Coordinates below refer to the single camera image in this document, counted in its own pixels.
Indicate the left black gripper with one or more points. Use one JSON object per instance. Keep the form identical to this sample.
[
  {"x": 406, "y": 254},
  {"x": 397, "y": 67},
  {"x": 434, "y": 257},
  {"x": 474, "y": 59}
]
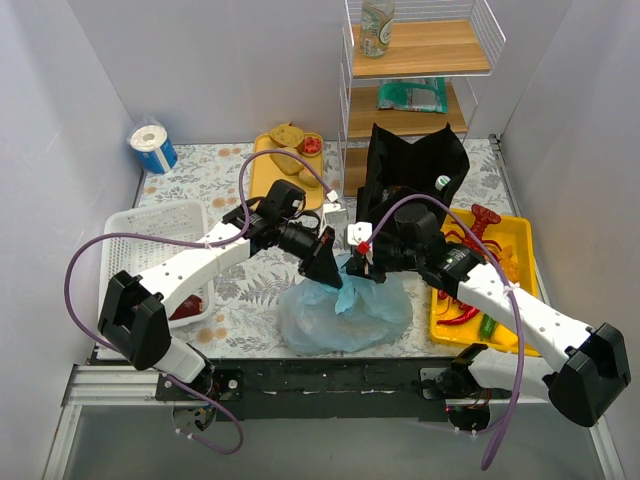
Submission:
[{"x": 316, "y": 250}]

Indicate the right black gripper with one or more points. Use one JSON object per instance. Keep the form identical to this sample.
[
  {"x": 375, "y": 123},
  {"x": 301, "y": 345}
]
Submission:
[{"x": 373, "y": 260}]

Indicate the light blue plastic bag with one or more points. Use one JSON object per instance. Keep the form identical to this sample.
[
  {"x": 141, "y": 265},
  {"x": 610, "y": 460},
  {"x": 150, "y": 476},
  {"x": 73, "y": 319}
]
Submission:
[{"x": 316, "y": 319}]

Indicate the black fabric grocery bag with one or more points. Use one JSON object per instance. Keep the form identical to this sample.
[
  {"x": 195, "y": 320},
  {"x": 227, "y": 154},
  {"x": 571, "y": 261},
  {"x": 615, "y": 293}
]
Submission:
[{"x": 415, "y": 166}]

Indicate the green label water bottle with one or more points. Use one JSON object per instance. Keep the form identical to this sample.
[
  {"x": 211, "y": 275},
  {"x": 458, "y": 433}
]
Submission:
[{"x": 441, "y": 182}]

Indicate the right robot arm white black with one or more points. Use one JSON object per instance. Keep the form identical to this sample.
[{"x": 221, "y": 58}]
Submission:
[{"x": 579, "y": 369}]

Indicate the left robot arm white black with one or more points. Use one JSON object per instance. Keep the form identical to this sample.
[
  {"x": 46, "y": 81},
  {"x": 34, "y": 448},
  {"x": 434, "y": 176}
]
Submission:
[{"x": 136, "y": 309}]

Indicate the floral table mat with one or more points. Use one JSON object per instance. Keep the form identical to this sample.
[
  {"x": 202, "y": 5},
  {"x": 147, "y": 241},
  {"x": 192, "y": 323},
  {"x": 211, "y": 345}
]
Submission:
[{"x": 243, "y": 321}]

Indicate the small bread bun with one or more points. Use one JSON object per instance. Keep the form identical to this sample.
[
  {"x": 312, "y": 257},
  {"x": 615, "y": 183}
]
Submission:
[{"x": 308, "y": 179}]

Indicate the oval bread loaf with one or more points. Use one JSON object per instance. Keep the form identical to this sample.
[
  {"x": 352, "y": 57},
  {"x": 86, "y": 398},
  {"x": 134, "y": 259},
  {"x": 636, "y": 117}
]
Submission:
[{"x": 286, "y": 159}]

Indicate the orange bread tray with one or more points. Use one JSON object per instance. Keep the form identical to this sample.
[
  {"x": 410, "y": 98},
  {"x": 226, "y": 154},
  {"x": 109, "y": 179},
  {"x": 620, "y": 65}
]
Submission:
[{"x": 264, "y": 172}]

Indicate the red chili pepper toy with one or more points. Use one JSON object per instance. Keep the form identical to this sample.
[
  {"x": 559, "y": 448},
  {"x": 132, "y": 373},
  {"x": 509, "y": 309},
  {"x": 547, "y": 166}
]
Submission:
[{"x": 467, "y": 313}]

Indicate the red meat toy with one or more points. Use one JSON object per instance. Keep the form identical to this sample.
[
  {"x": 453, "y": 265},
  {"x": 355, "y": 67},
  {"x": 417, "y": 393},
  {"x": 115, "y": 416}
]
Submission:
[{"x": 190, "y": 307}]

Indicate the round brown bread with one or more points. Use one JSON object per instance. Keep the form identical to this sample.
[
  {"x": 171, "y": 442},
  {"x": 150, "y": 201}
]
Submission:
[{"x": 287, "y": 135}]

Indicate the green cucumber toy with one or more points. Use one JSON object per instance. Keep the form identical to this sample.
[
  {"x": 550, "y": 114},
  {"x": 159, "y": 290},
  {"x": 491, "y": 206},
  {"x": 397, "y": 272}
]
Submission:
[{"x": 487, "y": 327}]

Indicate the white plastic basket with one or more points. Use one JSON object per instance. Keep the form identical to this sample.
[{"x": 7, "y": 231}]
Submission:
[{"x": 183, "y": 220}]

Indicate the yellow tray with vegetables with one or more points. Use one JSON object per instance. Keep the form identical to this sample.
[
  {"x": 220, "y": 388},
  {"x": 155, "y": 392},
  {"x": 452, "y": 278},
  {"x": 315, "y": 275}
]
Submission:
[{"x": 512, "y": 231}]

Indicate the orange fried chicken toy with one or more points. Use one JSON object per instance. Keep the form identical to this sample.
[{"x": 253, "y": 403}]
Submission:
[{"x": 506, "y": 259}]

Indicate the green snack packet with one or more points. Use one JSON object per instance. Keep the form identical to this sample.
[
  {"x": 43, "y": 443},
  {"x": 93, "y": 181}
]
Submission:
[{"x": 427, "y": 95}]

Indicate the toilet paper roll blue pack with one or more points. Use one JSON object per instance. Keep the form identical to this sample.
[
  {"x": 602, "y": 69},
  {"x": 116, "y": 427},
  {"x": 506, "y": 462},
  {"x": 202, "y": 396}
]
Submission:
[{"x": 150, "y": 141}]

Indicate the clear glass bottle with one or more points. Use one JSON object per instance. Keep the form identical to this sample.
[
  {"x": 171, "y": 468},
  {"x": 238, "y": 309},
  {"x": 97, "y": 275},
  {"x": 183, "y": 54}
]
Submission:
[{"x": 376, "y": 23}]

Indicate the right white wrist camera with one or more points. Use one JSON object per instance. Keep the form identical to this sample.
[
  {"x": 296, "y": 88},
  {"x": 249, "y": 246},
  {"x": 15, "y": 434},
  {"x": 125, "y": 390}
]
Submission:
[{"x": 358, "y": 237}]

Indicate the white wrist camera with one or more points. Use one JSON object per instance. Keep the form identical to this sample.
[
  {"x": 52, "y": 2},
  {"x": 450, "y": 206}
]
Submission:
[
  {"x": 358, "y": 237},
  {"x": 333, "y": 214}
]

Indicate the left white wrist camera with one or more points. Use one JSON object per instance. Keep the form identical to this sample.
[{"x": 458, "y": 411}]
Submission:
[{"x": 333, "y": 214}]

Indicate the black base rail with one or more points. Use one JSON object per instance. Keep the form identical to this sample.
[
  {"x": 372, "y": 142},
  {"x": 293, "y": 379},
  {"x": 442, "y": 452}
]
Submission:
[{"x": 322, "y": 388}]

